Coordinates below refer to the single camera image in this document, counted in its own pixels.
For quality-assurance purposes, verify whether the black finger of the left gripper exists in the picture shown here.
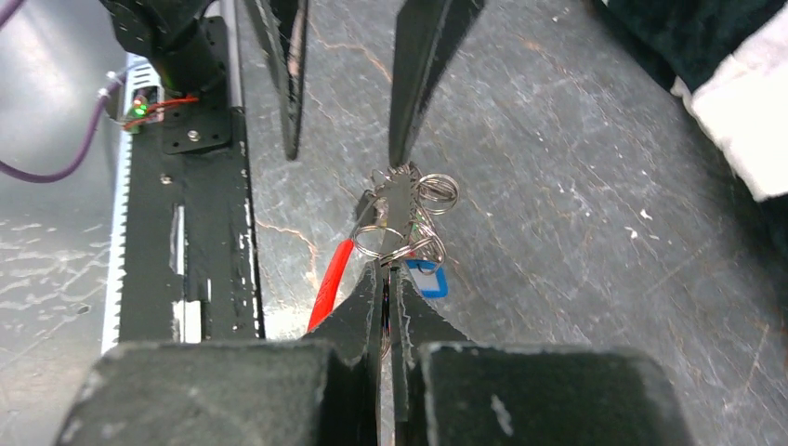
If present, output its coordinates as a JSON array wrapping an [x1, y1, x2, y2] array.
[[388, 0, 486, 168], [243, 0, 309, 161]]

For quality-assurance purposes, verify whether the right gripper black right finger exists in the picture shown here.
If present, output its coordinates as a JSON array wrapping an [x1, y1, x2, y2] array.
[[392, 266, 693, 445]]

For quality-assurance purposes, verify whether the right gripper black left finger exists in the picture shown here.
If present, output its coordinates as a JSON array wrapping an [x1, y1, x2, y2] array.
[[55, 262, 383, 445]]

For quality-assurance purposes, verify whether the blue headed key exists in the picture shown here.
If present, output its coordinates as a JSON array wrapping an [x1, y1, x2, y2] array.
[[406, 258, 449, 299]]

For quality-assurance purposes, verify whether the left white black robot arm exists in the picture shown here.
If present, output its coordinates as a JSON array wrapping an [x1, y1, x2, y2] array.
[[102, 0, 485, 168]]

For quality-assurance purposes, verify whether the black white checkered pillow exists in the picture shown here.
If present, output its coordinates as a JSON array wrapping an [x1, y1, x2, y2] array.
[[593, 0, 787, 203]]

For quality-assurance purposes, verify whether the white toothed cable duct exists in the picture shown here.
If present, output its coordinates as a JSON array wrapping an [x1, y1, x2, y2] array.
[[100, 53, 161, 355]]

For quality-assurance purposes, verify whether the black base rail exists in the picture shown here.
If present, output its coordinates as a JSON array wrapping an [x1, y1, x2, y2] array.
[[116, 15, 267, 345]]

